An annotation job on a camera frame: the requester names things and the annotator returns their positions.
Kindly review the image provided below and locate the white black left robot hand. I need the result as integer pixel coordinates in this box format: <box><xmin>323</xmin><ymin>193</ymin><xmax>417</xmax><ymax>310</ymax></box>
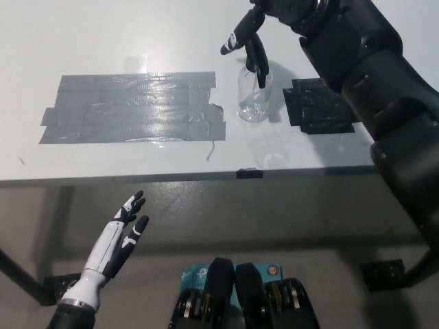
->
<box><xmin>58</xmin><ymin>190</ymin><xmax>150</xmax><ymax>311</ymax></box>

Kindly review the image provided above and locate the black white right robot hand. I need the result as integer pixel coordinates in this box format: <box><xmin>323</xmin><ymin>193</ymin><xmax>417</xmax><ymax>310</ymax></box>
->
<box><xmin>220</xmin><ymin>0</ymin><xmax>322</xmax><ymax>88</ymax></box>

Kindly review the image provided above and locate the clear plastic bottle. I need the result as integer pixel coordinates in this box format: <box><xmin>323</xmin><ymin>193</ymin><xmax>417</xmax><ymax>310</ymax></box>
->
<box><xmin>237</xmin><ymin>64</ymin><xmax>274</xmax><ymax>123</ymax></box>

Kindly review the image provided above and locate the black teal robot body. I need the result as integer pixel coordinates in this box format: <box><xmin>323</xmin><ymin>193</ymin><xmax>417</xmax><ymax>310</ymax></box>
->
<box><xmin>167</xmin><ymin>256</ymin><xmax>322</xmax><ymax>329</ymax></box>

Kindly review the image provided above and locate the black table strut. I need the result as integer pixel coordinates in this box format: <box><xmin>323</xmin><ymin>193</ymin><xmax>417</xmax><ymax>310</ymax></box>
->
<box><xmin>0</xmin><ymin>247</ymin><xmax>51</xmax><ymax>306</ymax></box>
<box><xmin>404</xmin><ymin>243</ymin><xmax>434</xmax><ymax>287</ymax></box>

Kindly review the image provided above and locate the grey tape patch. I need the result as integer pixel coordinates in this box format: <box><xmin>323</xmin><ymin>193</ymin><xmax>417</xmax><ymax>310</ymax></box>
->
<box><xmin>38</xmin><ymin>71</ymin><xmax>227</xmax><ymax>145</ymax></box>

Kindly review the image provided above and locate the small black tape piece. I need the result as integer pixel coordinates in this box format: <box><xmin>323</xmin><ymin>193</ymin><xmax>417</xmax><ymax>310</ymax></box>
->
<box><xmin>236</xmin><ymin>168</ymin><xmax>264</xmax><ymax>180</ymax></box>

